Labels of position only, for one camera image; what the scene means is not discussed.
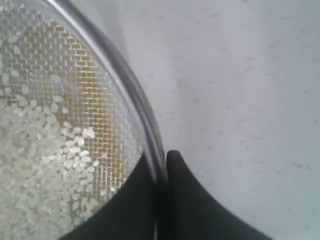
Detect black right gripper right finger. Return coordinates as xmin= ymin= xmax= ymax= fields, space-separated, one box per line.
xmin=157 ymin=150 xmax=269 ymax=240

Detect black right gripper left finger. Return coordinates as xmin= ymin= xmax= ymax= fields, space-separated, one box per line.
xmin=61 ymin=156 xmax=156 ymax=240

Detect white rice grains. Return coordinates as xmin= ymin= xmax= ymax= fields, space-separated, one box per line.
xmin=0 ymin=27 xmax=108 ymax=240

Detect round stainless steel sieve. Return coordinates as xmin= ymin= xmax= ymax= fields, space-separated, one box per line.
xmin=0 ymin=0 xmax=168 ymax=240

